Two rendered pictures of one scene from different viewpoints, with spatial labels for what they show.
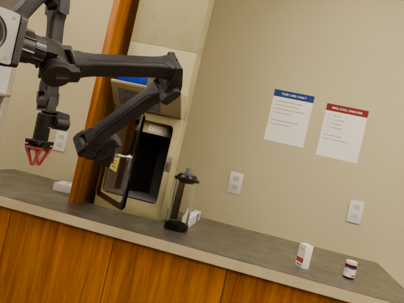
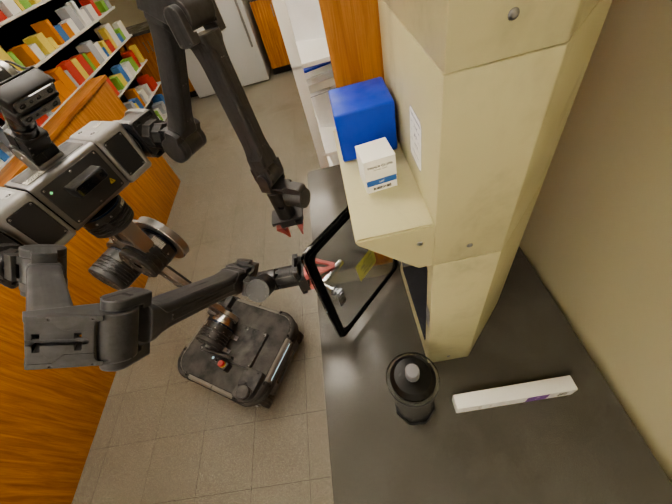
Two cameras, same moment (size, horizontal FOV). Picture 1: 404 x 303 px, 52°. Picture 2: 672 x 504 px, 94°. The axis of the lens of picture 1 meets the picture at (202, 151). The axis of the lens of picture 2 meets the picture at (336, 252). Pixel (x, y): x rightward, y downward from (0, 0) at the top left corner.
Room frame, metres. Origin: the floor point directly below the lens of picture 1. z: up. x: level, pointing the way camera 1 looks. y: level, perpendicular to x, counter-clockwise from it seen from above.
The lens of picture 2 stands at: (1.69, -0.16, 1.85)
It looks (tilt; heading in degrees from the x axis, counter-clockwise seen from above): 50 degrees down; 88
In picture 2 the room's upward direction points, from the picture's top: 18 degrees counter-clockwise
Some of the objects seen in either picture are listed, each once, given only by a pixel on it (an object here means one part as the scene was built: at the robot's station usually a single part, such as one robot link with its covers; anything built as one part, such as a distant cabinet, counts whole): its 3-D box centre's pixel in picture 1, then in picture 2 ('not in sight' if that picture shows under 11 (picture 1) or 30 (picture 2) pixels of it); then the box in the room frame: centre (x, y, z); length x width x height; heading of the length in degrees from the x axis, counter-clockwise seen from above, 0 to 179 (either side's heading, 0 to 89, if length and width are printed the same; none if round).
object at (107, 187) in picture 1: (118, 156); (360, 262); (1.76, 0.34, 1.19); 0.30 x 0.01 x 0.40; 34
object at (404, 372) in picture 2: (187, 175); (412, 375); (1.76, 0.04, 1.18); 0.09 x 0.09 x 0.07
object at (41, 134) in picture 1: (41, 135); (284, 209); (1.60, 0.62, 1.21); 0.10 x 0.07 x 0.07; 170
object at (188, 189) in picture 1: (181, 202); (413, 391); (1.76, 0.04, 1.06); 0.11 x 0.11 x 0.21
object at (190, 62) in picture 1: (152, 131); (467, 217); (1.99, 0.25, 1.33); 0.32 x 0.25 x 0.77; 80
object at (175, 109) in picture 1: (146, 98); (377, 189); (1.81, 0.29, 1.46); 0.32 x 0.11 x 0.10; 80
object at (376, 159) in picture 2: not in sight; (376, 165); (1.80, 0.25, 1.54); 0.05 x 0.05 x 0.06; 86
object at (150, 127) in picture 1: (155, 128); not in sight; (1.96, 0.24, 1.34); 0.18 x 0.18 x 0.05
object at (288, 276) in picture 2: (101, 153); (291, 276); (1.57, 0.37, 1.20); 0.07 x 0.07 x 0.10; 80
